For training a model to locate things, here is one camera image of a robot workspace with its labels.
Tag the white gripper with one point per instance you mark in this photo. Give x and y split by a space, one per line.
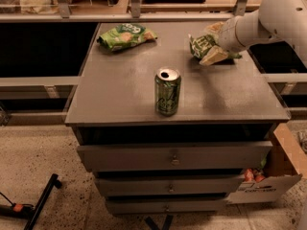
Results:
229 36

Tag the green jalapeno chip bag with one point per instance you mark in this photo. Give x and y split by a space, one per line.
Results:
200 46

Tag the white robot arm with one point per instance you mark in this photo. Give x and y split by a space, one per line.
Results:
274 21

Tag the green soda can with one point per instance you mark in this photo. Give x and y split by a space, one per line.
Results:
167 84

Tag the green cracker snack bag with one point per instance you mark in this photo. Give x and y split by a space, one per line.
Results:
126 35

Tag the grey drawer cabinet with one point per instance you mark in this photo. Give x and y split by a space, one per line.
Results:
161 134

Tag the top grey drawer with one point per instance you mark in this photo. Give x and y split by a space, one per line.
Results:
166 157

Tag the grey drawer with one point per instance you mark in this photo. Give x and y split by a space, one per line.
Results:
168 185
120 207
166 157

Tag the cardboard box with snacks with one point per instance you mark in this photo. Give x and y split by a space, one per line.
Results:
286 165

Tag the bottom grey drawer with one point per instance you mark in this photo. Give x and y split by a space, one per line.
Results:
120 207

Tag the middle grey drawer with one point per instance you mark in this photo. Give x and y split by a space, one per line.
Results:
168 185

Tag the black floor stand leg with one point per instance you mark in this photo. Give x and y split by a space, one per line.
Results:
30 212

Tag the metal shelf rail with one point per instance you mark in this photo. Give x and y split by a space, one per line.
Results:
132 10

